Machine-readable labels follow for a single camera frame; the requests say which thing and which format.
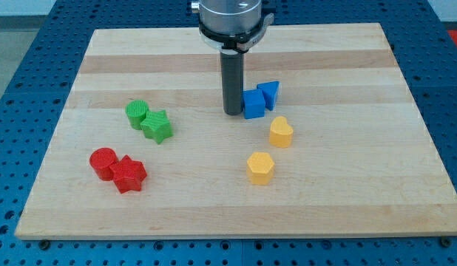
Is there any green star block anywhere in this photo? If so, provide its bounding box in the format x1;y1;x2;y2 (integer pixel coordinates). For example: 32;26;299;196
141;110;173;144

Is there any blue cube block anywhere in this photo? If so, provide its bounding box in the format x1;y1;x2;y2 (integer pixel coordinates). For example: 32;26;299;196
243;89;265;119

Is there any red star block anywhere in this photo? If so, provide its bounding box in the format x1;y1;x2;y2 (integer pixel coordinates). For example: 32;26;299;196
109;154;147;194

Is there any yellow heart block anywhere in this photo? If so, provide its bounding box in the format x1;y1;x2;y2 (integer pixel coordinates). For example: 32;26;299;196
268;116;294;148

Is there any wooden board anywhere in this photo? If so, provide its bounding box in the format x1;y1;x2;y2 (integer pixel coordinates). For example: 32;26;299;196
16;23;457;240

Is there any green cylinder block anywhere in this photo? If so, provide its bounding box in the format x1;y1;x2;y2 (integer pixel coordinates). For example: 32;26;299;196
125;100;149;130

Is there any yellow hexagon block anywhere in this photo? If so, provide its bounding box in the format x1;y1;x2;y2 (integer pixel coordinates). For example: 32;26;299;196
246;151;275;185

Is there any blue triangle block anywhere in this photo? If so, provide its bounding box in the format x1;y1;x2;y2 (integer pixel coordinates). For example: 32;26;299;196
257;81;280;111

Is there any red cylinder block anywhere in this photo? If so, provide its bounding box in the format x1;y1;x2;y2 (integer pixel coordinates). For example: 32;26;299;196
89;147;118;181

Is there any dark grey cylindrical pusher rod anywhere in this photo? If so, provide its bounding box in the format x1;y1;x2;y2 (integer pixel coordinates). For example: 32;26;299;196
220;53;244;115

